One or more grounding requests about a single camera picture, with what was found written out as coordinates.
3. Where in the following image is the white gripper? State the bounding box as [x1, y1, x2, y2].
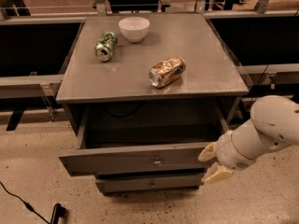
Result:
[198, 131, 255, 184]

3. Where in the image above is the grey top drawer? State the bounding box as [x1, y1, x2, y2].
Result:
[60, 100, 227, 176]

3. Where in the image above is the grey drawer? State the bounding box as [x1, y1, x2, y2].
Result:
[95, 172, 203, 194]
[60, 100, 227, 176]

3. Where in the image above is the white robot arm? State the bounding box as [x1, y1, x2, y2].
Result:
[198, 95, 299, 184]

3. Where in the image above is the grey lower drawer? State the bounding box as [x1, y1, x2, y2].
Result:
[95, 172, 203, 194]

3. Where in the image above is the grey drawer cabinet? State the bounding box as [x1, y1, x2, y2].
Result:
[57, 14, 248, 181]

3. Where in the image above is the crushed orange soda can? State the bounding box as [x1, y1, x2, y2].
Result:
[149, 57, 186, 89]

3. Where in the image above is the white bowl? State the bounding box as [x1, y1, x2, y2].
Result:
[119, 17, 150, 42]

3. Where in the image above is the crushed green soda can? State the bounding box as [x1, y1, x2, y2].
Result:
[95, 32, 118, 62]

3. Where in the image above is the black plug on floor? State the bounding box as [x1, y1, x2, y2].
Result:
[50, 203, 66, 224]

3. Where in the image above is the black cable inside cabinet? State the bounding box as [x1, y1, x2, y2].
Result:
[104, 102, 146, 119]

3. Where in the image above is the right metal rail barrier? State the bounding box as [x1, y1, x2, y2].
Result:
[205, 11, 299, 122]

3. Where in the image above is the metal rail barrier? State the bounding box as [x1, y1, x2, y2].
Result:
[205, 11, 299, 122]
[0, 17, 84, 131]

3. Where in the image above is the black floor cable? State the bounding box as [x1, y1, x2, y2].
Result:
[0, 181, 50, 224]

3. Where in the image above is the left metal rail barrier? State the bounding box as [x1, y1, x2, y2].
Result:
[0, 17, 84, 131]

